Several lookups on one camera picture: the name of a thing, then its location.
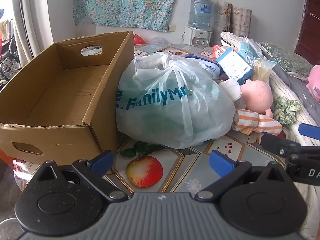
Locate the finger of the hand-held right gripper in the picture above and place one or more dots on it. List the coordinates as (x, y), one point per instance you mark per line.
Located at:
(275, 142)
(310, 131)

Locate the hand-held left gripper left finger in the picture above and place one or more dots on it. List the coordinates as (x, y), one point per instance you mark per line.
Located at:
(103, 161)

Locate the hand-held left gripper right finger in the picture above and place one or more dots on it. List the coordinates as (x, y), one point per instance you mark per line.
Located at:
(220, 162)

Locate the yellow packet blue zip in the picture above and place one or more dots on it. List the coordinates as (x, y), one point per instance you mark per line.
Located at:
(262, 70)

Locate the brown cardboard box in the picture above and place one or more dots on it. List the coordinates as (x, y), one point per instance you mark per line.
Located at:
(75, 92)

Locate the blue white soft packet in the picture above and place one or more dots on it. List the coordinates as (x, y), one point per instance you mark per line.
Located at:
(207, 67)

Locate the pink soft cushion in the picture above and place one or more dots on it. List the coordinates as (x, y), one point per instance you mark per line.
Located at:
(314, 80)

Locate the fruit printed tablecloth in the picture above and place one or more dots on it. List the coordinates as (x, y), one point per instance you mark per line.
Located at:
(190, 160)

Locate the green knitted cloth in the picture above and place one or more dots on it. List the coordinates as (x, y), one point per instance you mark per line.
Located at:
(287, 110)

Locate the grey blanket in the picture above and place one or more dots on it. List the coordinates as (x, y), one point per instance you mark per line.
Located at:
(295, 87)

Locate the pink plush doll striped clothes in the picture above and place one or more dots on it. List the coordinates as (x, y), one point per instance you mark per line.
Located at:
(257, 95)

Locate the grey floral pillow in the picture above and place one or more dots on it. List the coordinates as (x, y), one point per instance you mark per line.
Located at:
(287, 57)

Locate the white printed plastic bag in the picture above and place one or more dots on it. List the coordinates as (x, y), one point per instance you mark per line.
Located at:
(162, 105)

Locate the blue white carton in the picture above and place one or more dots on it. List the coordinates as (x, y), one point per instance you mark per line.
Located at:
(233, 66)

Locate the light blue packet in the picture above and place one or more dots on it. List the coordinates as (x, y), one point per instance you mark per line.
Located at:
(248, 50)

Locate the brown wooden door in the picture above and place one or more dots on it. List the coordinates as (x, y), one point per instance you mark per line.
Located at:
(310, 30)

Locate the pink wet wipes packet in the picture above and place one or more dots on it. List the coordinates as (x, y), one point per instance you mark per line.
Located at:
(218, 51)

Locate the checked wallpaper roll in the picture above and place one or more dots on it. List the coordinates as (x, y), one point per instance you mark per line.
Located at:
(241, 21)

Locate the red plastic bag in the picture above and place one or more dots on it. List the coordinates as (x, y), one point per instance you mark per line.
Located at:
(138, 39)

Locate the white water dispenser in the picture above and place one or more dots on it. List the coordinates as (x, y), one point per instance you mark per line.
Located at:
(197, 36)

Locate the clear plastic bag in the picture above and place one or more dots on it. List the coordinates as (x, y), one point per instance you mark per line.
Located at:
(156, 40)

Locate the floral wallpaper roll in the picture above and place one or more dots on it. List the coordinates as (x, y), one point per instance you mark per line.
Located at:
(222, 17)

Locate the blue water bottle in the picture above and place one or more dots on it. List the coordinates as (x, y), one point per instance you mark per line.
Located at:
(200, 12)

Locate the white curtain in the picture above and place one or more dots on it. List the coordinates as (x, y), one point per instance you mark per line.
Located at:
(32, 17)

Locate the wall socket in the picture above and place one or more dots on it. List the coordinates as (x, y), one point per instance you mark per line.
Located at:
(171, 28)

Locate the teal floral wall cloth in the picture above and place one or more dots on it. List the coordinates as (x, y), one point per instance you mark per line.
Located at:
(125, 2)

